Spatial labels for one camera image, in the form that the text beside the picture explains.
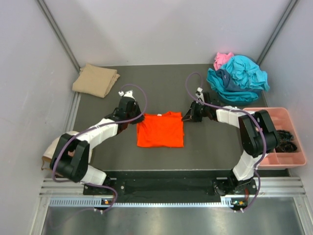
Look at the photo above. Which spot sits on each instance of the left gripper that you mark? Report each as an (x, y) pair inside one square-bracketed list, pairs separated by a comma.
[(136, 108)]

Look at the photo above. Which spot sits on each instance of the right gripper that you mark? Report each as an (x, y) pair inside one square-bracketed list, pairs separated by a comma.
[(191, 111)]

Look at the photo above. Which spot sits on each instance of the orange t shirt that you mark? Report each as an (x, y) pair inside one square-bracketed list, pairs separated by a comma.
[(161, 130)]

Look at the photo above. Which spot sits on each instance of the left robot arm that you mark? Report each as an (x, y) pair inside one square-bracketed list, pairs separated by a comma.
[(70, 161)]

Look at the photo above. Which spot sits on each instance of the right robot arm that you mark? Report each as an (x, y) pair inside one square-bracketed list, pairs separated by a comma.
[(257, 132)]

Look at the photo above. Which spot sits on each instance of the folded beige t shirt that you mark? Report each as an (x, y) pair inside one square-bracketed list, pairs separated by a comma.
[(96, 81)]

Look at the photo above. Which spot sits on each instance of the turquoise t shirt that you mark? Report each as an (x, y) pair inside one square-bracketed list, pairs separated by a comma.
[(242, 78)]

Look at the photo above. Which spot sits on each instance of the pink t shirt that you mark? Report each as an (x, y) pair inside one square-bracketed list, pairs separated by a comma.
[(221, 59)]

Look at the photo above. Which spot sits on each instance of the pink divided tray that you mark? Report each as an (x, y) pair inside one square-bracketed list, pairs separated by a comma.
[(282, 121)]

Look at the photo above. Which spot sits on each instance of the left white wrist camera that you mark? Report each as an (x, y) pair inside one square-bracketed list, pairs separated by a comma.
[(127, 94)]

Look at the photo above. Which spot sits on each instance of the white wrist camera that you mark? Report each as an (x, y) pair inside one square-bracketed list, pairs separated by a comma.
[(127, 94), (199, 93)]

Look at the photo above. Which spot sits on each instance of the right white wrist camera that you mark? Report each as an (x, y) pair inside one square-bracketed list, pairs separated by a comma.
[(199, 93)]

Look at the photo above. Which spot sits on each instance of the aluminium frame rail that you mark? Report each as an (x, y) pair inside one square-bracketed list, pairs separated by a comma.
[(269, 187)]

